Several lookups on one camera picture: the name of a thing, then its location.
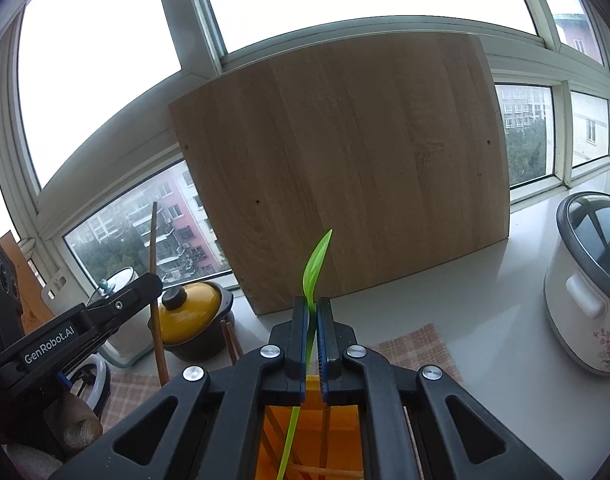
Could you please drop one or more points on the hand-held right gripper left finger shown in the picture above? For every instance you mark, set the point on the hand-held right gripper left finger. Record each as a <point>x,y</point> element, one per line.
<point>299,350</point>

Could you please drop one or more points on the pink checked cloth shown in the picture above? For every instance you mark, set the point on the pink checked cloth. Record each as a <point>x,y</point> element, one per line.
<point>415,350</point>

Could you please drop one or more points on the yellow plastic container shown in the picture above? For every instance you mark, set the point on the yellow plastic container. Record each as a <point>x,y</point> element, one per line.
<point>342,425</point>

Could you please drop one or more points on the orange wooden plank board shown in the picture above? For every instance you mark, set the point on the orange wooden plank board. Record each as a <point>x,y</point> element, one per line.
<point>32,305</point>

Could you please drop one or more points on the yellow pot lid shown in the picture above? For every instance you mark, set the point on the yellow pot lid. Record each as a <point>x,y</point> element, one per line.
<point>195,310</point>

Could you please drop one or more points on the green plastic utensil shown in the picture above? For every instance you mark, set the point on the green plastic utensil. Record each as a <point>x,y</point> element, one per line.
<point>316,265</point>

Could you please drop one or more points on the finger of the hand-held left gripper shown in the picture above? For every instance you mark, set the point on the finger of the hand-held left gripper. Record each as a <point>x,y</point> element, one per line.
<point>135,295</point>

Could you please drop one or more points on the person's left hand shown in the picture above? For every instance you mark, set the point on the person's left hand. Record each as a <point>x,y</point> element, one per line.
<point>80,427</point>

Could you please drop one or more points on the white floral slow cooker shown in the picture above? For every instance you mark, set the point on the white floral slow cooker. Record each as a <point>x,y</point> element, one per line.
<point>575,330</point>

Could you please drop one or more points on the white cutting board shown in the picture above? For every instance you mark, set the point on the white cutting board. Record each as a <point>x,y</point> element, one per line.
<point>52,300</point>

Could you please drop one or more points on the black clay pot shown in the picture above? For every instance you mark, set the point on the black clay pot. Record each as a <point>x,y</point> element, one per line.
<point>205,345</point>

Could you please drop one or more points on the large light wooden board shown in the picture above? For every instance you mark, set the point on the large light wooden board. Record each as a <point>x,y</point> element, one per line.
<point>345,160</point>

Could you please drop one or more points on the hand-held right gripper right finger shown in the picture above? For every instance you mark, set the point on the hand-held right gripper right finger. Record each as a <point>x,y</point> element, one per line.
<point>326,350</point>

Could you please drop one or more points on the white window frame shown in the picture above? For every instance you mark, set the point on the white window frame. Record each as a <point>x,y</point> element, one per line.
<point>175,10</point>

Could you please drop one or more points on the teal and white rice cooker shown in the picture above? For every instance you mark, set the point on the teal and white rice cooker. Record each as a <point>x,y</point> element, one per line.
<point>132,330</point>

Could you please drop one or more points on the slow cooker glass lid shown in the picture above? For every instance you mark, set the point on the slow cooker glass lid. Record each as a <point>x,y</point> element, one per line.
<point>595,230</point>

